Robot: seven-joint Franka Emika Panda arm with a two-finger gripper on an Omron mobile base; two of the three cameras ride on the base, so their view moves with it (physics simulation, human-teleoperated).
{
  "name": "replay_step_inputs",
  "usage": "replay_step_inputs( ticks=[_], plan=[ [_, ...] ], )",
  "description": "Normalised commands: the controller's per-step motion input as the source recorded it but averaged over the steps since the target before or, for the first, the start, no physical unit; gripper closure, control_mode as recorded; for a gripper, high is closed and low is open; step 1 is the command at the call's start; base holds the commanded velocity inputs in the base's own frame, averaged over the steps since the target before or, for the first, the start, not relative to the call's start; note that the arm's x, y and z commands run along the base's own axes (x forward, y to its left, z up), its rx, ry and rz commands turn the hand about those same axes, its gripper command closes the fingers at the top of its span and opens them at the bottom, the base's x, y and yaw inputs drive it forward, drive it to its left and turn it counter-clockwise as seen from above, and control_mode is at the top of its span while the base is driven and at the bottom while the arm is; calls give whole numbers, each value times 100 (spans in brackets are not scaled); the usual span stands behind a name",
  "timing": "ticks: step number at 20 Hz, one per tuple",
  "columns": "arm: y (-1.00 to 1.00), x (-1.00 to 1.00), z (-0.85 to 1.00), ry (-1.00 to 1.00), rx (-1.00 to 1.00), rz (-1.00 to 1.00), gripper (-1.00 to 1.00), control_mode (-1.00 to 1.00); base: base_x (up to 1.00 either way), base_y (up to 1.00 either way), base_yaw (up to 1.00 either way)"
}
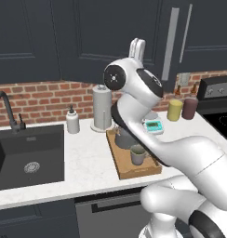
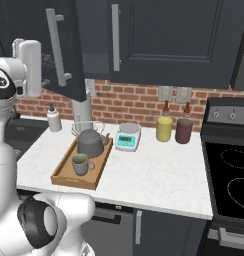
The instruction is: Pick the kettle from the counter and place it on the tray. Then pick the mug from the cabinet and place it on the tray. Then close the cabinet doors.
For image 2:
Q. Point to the grey tall cylinder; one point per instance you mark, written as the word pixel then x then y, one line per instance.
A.
pixel 82 110

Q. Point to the dark red bottle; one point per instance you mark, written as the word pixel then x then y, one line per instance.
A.
pixel 184 130

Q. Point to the dark base cabinet door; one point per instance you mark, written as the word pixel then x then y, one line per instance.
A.
pixel 170 235

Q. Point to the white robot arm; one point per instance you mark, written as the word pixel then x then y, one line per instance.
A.
pixel 4 186

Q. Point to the yellow bottle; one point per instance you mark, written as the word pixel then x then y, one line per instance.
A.
pixel 164 128

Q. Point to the grey dishwasher front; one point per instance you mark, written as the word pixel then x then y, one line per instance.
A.
pixel 109 236

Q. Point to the wooden tray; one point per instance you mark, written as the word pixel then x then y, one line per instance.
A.
pixel 94 173

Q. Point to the dark grey range hood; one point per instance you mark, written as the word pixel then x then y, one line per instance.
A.
pixel 242 70

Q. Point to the white wall switch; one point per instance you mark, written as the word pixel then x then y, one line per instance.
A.
pixel 90 88

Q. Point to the grey kettle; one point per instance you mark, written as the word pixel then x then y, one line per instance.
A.
pixel 90 144

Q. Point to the grey wall outlet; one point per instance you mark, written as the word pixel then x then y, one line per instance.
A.
pixel 165 93
pixel 183 95

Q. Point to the black stove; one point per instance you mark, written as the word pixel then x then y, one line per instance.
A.
pixel 227 180

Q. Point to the grey mug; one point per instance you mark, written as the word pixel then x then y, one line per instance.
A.
pixel 80 164

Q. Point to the white kitchen scale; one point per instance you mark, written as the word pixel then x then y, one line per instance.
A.
pixel 128 138

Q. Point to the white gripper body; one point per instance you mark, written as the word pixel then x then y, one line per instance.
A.
pixel 34 70

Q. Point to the grey stove knob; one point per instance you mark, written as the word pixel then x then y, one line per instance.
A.
pixel 231 116
pixel 214 115

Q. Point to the dark wall cabinet body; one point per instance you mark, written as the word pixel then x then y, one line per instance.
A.
pixel 94 40

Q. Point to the white soap dispenser bottle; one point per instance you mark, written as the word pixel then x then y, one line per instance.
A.
pixel 54 120

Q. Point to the clear glass jug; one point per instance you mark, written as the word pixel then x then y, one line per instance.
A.
pixel 99 127

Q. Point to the dark sink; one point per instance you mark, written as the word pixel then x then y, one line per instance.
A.
pixel 25 133

